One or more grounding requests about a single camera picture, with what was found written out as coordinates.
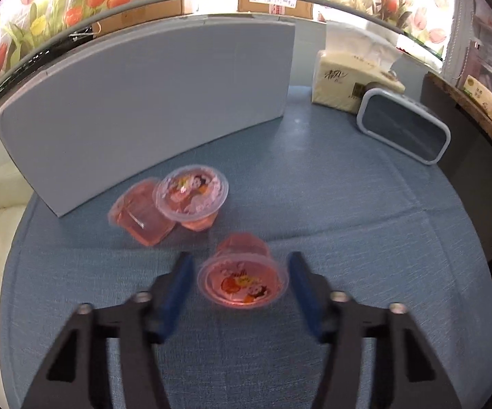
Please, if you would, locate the red jelly cup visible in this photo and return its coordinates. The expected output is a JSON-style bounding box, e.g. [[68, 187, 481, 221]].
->
[[153, 164, 229, 232], [107, 177, 176, 246], [197, 233, 288, 309]]

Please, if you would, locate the blue tablecloth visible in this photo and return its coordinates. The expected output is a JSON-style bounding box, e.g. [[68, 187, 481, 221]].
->
[[0, 87, 492, 408]]

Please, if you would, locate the black white-rimmed speaker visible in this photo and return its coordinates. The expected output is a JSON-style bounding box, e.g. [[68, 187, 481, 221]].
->
[[356, 85, 451, 165]]

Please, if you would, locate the dark wooden side cabinet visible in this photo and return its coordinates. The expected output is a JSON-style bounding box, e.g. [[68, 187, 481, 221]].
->
[[421, 72, 492, 276]]

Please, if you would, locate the beige tissue pack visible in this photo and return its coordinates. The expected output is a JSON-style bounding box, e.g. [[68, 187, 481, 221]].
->
[[312, 21, 405, 115]]

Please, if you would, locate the white storage box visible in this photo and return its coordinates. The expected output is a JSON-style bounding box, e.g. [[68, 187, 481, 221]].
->
[[0, 17, 295, 216]]

